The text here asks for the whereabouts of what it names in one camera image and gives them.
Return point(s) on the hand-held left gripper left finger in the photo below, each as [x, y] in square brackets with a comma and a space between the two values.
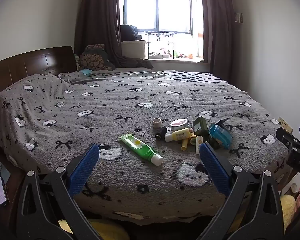
[86, 165]

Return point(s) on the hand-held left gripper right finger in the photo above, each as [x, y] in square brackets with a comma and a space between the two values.
[215, 167]

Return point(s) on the olive green bottle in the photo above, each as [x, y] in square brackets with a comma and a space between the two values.
[200, 126]

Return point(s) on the yellow lotion bottle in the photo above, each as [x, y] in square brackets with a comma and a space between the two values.
[180, 135]

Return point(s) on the white floor box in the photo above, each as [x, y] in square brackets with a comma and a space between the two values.
[292, 186]

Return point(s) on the small white tube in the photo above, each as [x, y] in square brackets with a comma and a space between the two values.
[198, 145]

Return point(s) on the blue round container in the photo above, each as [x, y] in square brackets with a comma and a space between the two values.
[221, 136]

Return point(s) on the small yellow tube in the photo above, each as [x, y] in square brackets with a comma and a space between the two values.
[185, 144]

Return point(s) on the round tin with pink lid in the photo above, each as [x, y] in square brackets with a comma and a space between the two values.
[179, 124]

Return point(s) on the green tube with white cap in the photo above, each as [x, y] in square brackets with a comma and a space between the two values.
[140, 147]

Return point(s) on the small black bottle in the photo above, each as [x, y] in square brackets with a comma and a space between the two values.
[161, 133]

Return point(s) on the grey printed blanket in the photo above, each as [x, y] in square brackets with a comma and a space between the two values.
[115, 105]

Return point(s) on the yellow fleece cloth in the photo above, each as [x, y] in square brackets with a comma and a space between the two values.
[110, 230]

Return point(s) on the small beige jar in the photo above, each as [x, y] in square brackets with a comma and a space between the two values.
[157, 123]

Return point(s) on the smartphone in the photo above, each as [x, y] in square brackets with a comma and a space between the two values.
[1, 191]

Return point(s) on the blue cloth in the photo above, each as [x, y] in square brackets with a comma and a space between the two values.
[86, 72]

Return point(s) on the dark floral pillow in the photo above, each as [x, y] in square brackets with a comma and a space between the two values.
[95, 47]
[95, 60]

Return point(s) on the wooden headboard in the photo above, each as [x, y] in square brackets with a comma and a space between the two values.
[40, 60]

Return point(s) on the row of small figurines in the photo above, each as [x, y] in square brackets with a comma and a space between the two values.
[180, 54]

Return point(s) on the brown curtain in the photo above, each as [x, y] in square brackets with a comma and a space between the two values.
[217, 30]
[100, 17]

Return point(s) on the dark clothing pile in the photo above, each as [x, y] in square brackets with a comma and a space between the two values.
[130, 32]

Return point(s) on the window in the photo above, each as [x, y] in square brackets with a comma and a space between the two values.
[140, 10]

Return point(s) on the wall socket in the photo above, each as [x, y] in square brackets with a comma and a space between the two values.
[285, 125]

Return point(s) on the wall switch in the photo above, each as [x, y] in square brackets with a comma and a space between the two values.
[239, 17]

